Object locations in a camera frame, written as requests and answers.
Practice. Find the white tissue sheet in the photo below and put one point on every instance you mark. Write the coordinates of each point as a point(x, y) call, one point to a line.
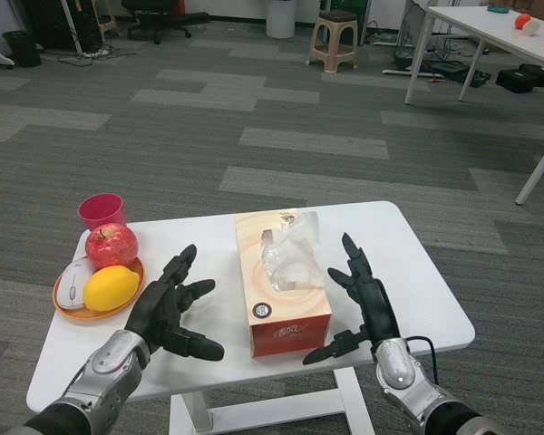
point(294, 258)

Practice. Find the white computer mouse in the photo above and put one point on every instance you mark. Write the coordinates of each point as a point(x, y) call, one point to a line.
point(71, 287)

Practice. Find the white long desk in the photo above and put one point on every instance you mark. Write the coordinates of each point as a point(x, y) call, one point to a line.
point(487, 28)

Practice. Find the black flat case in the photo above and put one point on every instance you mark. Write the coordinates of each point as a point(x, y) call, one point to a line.
point(451, 70)

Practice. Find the orange round plate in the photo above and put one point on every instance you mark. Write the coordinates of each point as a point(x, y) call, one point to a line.
point(77, 316)

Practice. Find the black square bag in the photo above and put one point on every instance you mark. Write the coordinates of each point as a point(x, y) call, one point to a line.
point(523, 77)

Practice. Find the small orange ball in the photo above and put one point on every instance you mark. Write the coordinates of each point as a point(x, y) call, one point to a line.
point(520, 20)

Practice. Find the beige plastic stool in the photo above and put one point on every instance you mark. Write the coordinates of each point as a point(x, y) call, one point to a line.
point(335, 20)

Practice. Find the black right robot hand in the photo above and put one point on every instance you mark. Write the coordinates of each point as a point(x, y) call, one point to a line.
point(378, 312)

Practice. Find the white stand pole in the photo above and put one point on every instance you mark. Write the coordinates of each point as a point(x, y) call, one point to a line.
point(71, 25)

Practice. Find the white table frame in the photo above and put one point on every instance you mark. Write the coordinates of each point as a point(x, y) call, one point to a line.
point(188, 414)

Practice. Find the white power strip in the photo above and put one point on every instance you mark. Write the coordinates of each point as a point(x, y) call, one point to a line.
point(96, 53)

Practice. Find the white floor bar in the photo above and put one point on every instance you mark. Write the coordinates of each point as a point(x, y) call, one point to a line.
point(394, 71)

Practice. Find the pink plastic cup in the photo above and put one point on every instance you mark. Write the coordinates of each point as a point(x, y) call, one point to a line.
point(100, 210)

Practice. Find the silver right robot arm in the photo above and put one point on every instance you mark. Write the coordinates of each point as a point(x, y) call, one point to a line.
point(399, 376)

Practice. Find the white cylindrical bin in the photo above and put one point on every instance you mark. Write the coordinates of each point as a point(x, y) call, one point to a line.
point(280, 19)

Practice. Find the cream ribbed cup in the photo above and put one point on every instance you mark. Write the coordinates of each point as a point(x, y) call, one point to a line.
point(530, 28)

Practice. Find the teal plate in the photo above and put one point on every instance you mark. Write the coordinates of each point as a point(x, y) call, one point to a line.
point(498, 8)

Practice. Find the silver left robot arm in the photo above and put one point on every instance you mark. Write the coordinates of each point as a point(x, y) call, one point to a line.
point(104, 376)

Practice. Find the orange beige tissue box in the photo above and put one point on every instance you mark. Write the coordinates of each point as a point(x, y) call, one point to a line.
point(290, 317)

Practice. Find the black waste bin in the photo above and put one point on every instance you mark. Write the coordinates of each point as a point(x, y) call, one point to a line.
point(22, 47)

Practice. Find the red apple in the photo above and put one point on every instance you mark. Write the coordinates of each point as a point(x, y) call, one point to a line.
point(112, 247)

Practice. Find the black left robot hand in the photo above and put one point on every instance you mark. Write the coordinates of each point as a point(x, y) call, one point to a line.
point(156, 312)

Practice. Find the yellow lemon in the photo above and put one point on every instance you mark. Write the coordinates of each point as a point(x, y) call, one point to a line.
point(109, 290)

